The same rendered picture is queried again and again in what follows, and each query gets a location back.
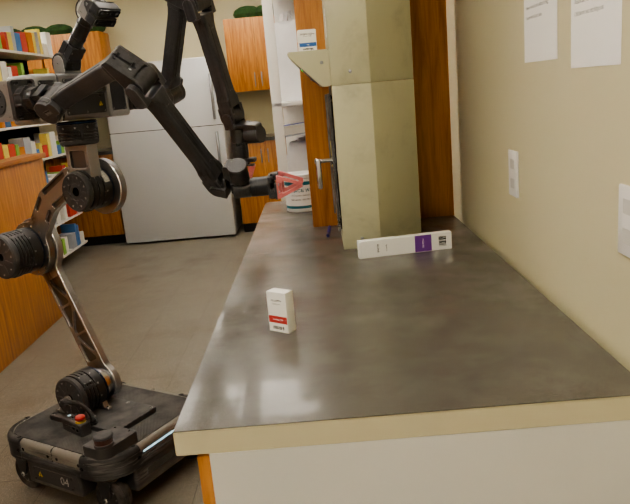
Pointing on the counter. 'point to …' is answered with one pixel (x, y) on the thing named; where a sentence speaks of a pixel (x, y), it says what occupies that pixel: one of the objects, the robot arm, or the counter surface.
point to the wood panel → (439, 76)
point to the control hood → (313, 64)
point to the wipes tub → (299, 202)
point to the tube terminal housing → (373, 117)
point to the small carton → (306, 40)
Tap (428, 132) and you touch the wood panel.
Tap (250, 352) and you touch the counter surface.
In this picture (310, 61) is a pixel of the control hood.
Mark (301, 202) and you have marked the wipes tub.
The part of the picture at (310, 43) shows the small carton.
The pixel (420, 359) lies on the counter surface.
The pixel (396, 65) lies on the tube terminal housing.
